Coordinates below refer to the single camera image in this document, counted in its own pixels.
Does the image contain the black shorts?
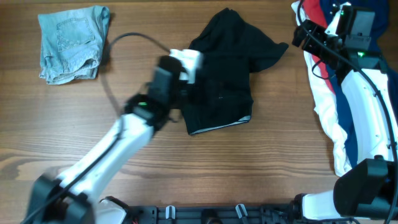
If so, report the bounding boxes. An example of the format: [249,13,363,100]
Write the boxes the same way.
[182,8,289,135]

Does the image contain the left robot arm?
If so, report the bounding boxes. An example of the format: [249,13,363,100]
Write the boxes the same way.
[23,55,186,223]

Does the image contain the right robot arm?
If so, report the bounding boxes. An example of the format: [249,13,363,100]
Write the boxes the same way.
[292,1,397,223]

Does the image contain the red garment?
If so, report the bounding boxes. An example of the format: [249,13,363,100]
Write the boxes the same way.
[303,0,335,94]

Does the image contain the white garment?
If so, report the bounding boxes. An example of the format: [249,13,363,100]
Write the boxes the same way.
[291,1,354,177]

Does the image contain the navy blue garment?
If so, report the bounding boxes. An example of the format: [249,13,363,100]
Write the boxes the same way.
[320,0,397,167]

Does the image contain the folded light denim shorts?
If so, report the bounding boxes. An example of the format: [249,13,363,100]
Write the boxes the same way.
[38,6,111,85]

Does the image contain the right black cable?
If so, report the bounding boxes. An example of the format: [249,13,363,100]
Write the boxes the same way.
[297,0,398,224]

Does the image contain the black cable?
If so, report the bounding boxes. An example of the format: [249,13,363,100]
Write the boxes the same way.
[98,32,171,116]
[297,0,398,224]

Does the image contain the left black cable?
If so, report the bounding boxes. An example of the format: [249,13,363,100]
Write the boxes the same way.
[98,32,171,116]

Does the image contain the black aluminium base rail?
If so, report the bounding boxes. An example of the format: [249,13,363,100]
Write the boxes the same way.
[123,203,293,224]

